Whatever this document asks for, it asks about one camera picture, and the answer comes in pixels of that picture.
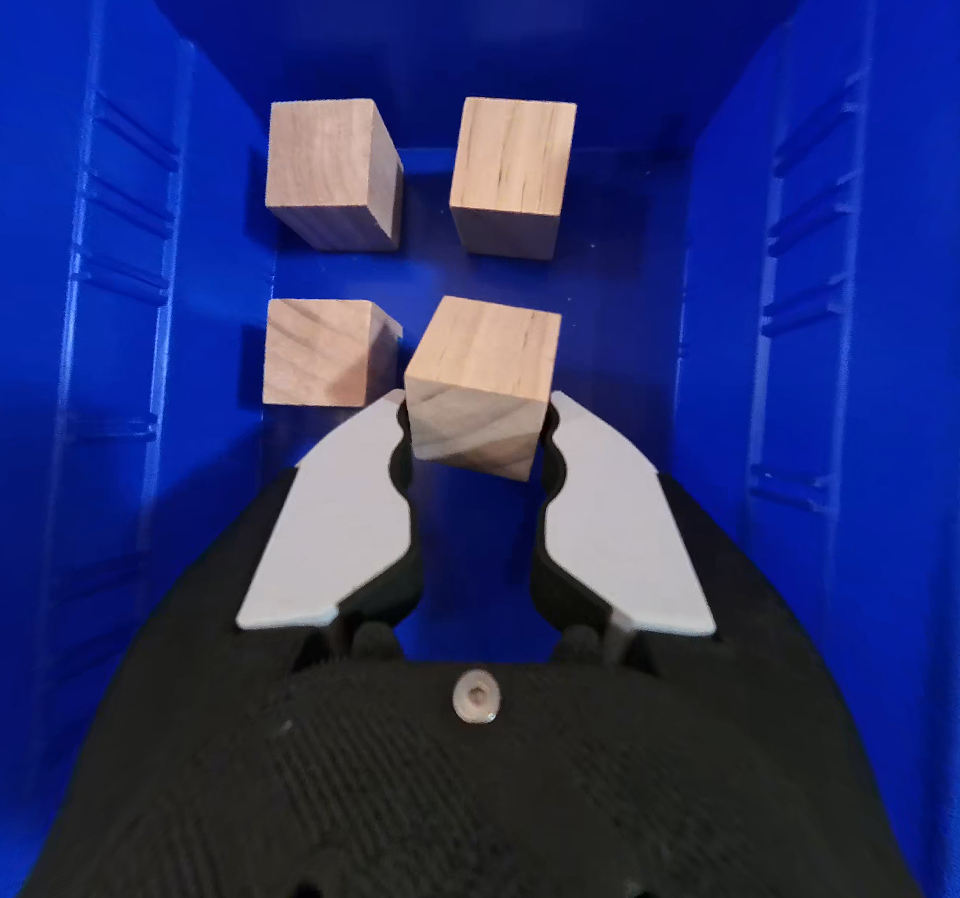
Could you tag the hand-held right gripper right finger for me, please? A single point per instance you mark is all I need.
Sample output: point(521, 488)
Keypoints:
point(630, 538)

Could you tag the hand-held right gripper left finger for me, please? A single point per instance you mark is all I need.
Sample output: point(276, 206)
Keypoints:
point(330, 538)

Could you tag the blue striped wooden cube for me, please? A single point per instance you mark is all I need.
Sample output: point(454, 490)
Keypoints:
point(510, 170)
point(480, 380)
point(330, 170)
point(322, 350)

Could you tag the blue plastic bin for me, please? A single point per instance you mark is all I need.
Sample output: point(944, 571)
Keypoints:
point(150, 313)

